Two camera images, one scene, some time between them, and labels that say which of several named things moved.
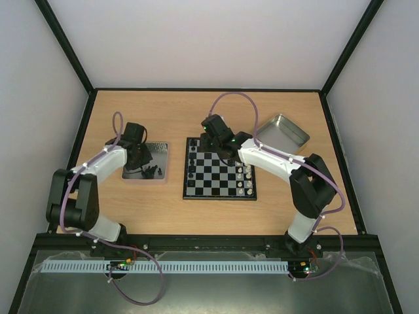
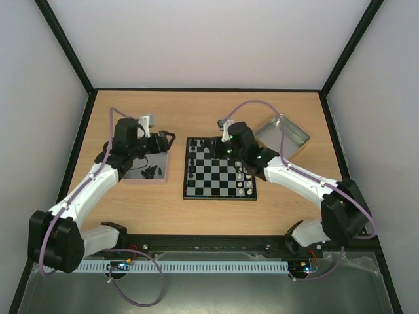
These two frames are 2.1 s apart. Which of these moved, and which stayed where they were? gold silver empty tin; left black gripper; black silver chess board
Moved: left black gripper
Stayed: black silver chess board; gold silver empty tin
